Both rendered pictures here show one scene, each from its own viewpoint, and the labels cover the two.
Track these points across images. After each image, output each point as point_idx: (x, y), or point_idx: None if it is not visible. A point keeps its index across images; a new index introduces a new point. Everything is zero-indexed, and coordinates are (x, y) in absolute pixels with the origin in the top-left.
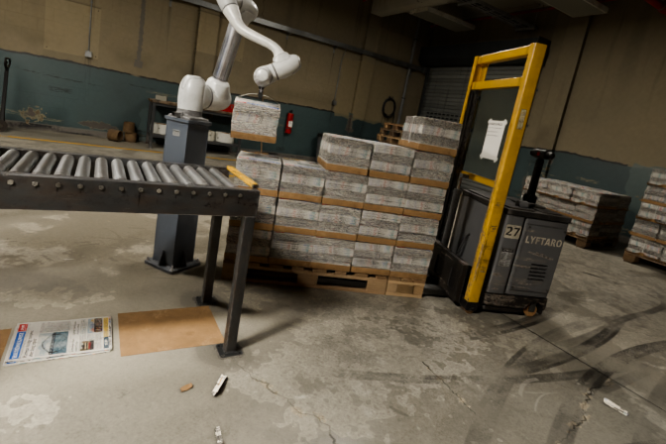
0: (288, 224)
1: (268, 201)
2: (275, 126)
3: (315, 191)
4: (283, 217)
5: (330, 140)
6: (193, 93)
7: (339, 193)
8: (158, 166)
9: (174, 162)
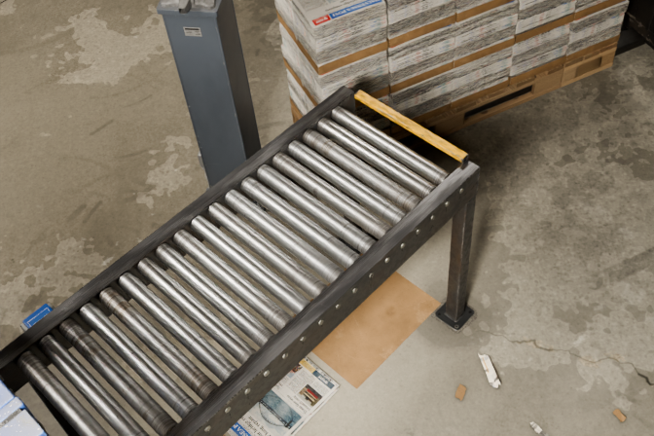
0: (412, 73)
1: (375, 61)
2: None
3: (445, 12)
4: (403, 69)
5: None
6: None
7: None
8: (282, 166)
9: (206, 73)
